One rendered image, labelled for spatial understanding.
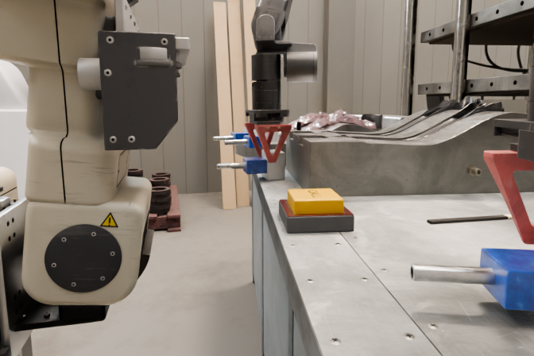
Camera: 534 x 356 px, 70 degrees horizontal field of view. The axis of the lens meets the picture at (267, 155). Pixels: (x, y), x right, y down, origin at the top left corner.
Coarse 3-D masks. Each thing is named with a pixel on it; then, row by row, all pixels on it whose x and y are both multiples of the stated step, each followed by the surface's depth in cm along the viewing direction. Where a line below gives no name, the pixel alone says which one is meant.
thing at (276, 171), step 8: (264, 152) 76; (272, 152) 75; (248, 160) 73; (256, 160) 74; (264, 160) 74; (280, 160) 74; (232, 168) 74; (240, 168) 75; (248, 168) 73; (256, 168) 74; (264, 168) 74; (272, 168) 74; (280, 168) 75; (264, 176) 77; (272, 176) 74; (280, 176) 75
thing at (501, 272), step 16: (496, 256) 28; (512, 256) 28; (528, 256) 28; (416, 272) 28; (432, 272) 27; (448, 272) 27; (464, 272) 27; (480, 272) 27; (496, 272) 27; (512, 272) 25; (528, 272) 25; (496, 288) 27; (512, 288) 25; (528, 288) 25; (512, 304) 25; (528, 304) 25
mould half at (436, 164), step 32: (416, 128) 76; (448, 128) 67; (480, 128) 62; (288, 160) 82; (320, 160) 60; (352, 160) 61; (384, 160) 61; (416, 160) 62; (448, 160) 62; (480, 160) 63; (352, 192) 62; (384, 192) 62; (416, 192) 63; (448, 192) 63; (480, 192) 64
